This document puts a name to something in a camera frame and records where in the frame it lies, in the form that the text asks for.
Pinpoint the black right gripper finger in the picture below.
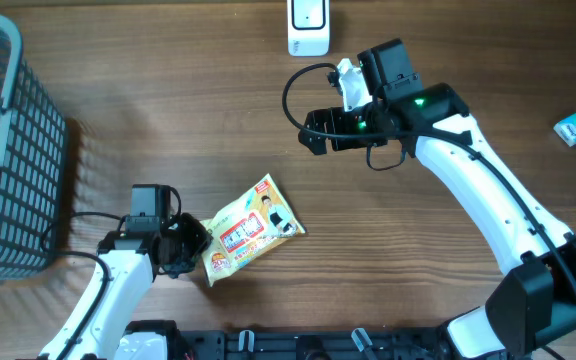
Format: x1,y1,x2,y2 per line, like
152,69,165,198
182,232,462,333
304,107,343,131
298,128,327,155

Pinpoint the black right camera cable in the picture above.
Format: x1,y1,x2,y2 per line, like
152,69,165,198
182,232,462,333
281,62,576,360

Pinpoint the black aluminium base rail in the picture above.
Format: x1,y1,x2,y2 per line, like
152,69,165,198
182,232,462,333
117,327,534,360

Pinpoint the grey plastic shopping basket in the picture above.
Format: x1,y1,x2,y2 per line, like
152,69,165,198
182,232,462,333
0,15,69,281

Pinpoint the yellow wet wipes pack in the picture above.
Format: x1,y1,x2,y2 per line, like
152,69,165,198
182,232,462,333
201,174,306,287

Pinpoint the black left camera cable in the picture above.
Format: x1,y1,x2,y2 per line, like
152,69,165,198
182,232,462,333
38,210,129,360

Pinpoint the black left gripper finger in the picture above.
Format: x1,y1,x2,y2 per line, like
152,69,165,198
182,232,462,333
165,259,196,278
180,213,212,255

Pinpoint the white barcode scanner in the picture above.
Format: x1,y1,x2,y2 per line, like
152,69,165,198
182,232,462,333
286,0,331,57

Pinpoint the black camera cable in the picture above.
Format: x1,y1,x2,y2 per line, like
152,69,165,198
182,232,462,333
281,62,576,360
38,210,129,360

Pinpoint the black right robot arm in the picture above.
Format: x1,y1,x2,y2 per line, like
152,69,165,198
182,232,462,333
298,39,576,359

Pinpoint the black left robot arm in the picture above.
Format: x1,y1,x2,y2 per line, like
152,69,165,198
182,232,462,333
40,185,210,359

